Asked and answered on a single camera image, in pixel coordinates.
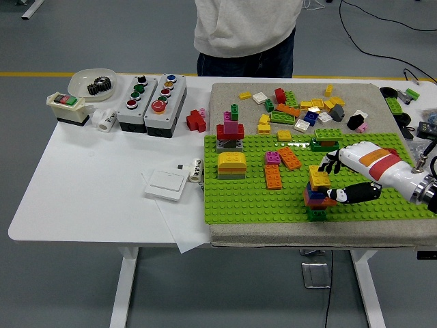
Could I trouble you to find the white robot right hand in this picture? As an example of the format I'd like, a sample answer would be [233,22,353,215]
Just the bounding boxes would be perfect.
[318,140,426,205]

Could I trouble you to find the black toy piece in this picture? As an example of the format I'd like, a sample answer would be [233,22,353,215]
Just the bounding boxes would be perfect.
[346,114,365,131]

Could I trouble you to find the dark green arch brick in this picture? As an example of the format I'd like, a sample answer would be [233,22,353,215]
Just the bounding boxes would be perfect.
[309,138,341,153]

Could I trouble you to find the green long toy brick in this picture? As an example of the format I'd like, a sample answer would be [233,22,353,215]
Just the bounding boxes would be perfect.
[384,96,404,115]
[270,110,296,125]

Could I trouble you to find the grey sloped toy brick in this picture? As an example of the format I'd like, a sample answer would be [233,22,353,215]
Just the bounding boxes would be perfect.
[329,104,346,122]

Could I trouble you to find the dark green toy brick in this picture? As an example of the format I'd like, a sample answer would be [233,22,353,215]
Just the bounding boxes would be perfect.
[307,208,328,223]

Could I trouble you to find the orange long toy brick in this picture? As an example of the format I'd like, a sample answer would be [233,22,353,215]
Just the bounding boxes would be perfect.
[275,102,302,118]
[277,146,303,171]
[264,163,283,190]

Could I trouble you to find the green studded baseplate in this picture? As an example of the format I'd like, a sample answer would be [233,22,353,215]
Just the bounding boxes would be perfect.
[203,132,437,225]

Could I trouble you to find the yellow rounded toy brick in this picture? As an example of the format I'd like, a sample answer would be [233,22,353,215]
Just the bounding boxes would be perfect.
[217,151,248,169]

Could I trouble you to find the magenta tall toy brick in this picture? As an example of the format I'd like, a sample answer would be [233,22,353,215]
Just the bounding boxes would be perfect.
[223,111,240,135]

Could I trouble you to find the red wide toy brick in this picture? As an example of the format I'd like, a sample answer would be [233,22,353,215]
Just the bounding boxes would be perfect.
[216,123,246,141]

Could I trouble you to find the red cross-shaped brick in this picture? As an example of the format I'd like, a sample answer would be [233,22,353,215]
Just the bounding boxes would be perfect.
[186,109,208,133]

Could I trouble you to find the clear plastic bag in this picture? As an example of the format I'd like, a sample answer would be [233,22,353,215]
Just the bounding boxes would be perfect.
[408,140,431,161]

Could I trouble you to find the black box yellow marks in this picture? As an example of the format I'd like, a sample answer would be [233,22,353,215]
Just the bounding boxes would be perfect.
[417,121,437,140]

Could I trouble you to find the white table leg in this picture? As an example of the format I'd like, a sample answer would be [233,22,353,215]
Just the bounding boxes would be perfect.
[109,246,140,328]
[348,249,387,328]

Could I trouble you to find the silver floor box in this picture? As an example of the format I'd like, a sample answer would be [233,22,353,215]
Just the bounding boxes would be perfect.
[300,261,333,290]

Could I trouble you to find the grey-brown mat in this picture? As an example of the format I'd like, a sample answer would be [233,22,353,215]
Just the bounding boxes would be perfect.
[208,81,437,247]

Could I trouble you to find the white labelled tube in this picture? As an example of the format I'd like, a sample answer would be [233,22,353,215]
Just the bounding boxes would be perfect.
[188,156,204,183]
[97,108,118,133]

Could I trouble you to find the person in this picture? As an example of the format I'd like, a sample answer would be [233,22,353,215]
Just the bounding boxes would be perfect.
[193,0,304,79]

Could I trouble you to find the white paper sheet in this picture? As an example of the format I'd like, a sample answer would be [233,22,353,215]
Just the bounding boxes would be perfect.
[141,169,213,255]

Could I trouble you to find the grey emergency-stop button box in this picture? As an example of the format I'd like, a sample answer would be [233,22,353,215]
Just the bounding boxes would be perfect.
[143,73,188,139]

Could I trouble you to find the grey push-button box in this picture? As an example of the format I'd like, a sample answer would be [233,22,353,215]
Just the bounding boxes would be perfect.
[116,74,159,134]

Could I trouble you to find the black gear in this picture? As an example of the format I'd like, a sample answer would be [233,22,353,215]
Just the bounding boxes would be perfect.
[86,75,113,96]

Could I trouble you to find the white bowl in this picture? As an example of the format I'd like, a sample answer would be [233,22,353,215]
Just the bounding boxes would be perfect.
[66,68,118,103]

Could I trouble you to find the white foot of table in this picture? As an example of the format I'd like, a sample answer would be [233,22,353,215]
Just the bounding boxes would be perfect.
[20,0,46,20]

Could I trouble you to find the black floor cable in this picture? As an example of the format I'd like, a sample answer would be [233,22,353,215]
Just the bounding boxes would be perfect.
[339,0,437,85]

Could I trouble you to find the black hanging cable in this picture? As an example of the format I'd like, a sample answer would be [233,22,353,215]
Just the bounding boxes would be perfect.
[323,250,335,328]

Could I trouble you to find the white wall switch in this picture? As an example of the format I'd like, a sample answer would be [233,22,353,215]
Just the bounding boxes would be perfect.
[143,169,187,202]

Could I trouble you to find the beige red-green switch box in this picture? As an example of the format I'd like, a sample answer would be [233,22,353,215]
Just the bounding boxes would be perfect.
[46,92,91,128]

